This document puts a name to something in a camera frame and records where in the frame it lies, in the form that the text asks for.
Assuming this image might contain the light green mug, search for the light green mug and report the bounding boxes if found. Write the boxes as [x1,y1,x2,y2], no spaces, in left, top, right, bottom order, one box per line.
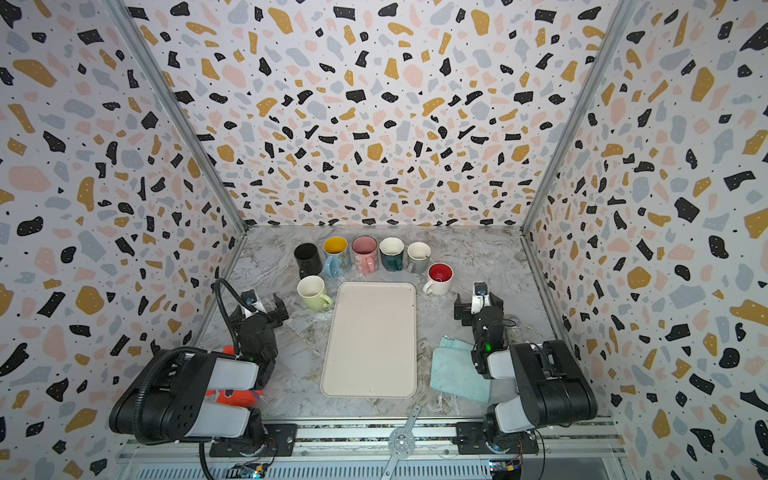
[297,275,333,312]

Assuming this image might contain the white mug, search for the white mug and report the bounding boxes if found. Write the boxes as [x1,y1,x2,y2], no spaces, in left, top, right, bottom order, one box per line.
[423,263,454,295]

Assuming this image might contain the black mug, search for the black mug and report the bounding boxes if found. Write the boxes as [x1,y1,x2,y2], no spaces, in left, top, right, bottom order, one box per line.
[293,243,324,279]

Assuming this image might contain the grey mug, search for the grey mug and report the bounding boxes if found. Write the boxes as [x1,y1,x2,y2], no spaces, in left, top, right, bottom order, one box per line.
[407,241,432,274]

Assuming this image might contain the light blue mug yellow inside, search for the light blue mug yellow inside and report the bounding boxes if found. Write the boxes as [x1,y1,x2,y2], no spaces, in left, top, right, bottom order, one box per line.
[323,236,352,278]

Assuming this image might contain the dark green mug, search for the dark green mug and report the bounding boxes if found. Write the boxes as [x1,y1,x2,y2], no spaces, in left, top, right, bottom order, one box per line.
[379,237,405,272]

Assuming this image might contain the pink mug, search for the pink mug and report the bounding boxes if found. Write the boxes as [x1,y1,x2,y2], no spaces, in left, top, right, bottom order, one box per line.
[352,235,379,275]

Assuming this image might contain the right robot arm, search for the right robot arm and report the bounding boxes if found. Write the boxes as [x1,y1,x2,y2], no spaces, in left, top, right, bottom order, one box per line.
[454,282,598,453]

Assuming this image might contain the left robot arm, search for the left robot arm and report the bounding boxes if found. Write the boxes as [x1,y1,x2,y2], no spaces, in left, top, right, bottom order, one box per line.
[109,290,289,456]

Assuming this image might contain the glitter bottle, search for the glitter bottle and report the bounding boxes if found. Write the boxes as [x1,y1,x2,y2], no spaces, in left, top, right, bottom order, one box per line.
[503,318,524,345]

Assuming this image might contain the teal cloth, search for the teal cloth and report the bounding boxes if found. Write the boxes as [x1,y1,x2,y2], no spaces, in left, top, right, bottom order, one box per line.
[430,337,491,404]

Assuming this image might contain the red fish plush toy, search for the red fish plush toy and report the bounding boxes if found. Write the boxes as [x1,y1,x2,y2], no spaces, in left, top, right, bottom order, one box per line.
[205,344,265,408]

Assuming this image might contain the beige tray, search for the beige tray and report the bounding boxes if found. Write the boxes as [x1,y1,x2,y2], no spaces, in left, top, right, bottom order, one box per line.
[320,282,417,399]

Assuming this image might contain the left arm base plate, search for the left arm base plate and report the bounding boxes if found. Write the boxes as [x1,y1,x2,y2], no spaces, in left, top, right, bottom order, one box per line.
[208,423,298,460]

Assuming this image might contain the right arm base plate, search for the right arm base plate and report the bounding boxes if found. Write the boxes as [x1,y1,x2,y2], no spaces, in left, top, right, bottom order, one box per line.
[452,421,539,455]

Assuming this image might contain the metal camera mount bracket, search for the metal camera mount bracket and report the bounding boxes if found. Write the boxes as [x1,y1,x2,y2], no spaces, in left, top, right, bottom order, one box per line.
[381,393,428,480]

